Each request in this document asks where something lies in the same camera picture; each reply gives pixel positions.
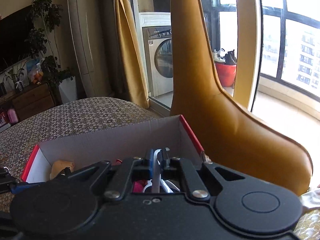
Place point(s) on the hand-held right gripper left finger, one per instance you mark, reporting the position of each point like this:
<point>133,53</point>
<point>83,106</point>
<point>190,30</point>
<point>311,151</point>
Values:
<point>149,165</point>

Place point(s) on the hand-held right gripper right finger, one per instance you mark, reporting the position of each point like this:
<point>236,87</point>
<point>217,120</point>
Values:
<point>165,165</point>

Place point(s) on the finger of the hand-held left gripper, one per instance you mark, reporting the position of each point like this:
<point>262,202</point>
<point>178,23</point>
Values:
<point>25,187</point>

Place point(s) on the white sunglasses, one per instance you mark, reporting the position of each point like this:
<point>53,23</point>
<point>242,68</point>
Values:
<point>156,170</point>

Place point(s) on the pink plush dragon fruit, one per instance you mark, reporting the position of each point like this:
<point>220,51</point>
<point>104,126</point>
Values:
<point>138,187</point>

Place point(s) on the yellow plush toy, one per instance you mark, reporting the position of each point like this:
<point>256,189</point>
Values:
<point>62,166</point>

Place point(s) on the red cardboard box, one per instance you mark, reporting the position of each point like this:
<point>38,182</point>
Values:
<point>112,140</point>

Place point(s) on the lace-covered desktop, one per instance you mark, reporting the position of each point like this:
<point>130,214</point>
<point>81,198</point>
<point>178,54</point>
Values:
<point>82,115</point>

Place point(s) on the red gift box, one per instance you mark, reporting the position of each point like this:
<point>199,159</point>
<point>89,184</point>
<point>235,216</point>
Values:
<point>3,120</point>

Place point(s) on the yellow giraffe chair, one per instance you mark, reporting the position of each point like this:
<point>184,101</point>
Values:
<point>237,130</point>

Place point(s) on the wooden television cabinet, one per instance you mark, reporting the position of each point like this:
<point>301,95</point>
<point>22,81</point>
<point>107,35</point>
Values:
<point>32,102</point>

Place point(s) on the small potted plant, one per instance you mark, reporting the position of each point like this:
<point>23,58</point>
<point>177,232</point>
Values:
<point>18,86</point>

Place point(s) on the silver washing machine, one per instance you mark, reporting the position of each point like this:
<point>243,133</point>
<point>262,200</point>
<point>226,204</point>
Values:
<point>160,62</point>

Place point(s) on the white planter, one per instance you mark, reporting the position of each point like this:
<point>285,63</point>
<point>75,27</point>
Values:
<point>67,90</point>

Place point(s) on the red bucket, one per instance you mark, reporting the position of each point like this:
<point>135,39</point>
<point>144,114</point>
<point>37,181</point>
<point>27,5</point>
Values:
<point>226,75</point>

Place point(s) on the plastic bag of oranges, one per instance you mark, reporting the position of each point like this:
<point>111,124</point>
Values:
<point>36,76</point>

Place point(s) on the yellow curtain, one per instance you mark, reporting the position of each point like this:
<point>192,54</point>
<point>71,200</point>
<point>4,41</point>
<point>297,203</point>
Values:
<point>130,55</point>

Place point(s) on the grey curtain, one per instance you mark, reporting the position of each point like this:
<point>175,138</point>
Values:
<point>112,55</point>

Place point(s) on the white shoe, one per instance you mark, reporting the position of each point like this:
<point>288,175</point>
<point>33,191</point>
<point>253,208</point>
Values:
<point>219,57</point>

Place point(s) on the black shoe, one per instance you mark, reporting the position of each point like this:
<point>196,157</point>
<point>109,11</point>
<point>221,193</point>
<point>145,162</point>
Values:
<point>230,58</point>

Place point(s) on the white standing air conditioner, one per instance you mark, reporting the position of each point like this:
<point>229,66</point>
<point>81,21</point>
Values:
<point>85,42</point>

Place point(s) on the white cabinet over washer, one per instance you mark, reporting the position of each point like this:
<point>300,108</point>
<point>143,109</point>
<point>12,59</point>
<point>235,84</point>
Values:
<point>155,19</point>

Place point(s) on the black television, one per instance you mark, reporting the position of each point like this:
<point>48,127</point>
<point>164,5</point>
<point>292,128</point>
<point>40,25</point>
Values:
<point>12,37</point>

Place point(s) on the tall green houseplant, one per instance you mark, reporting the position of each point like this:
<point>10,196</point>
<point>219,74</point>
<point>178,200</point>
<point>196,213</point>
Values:
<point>43,7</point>

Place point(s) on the black framed window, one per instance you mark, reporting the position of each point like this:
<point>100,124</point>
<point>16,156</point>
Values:
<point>300,42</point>

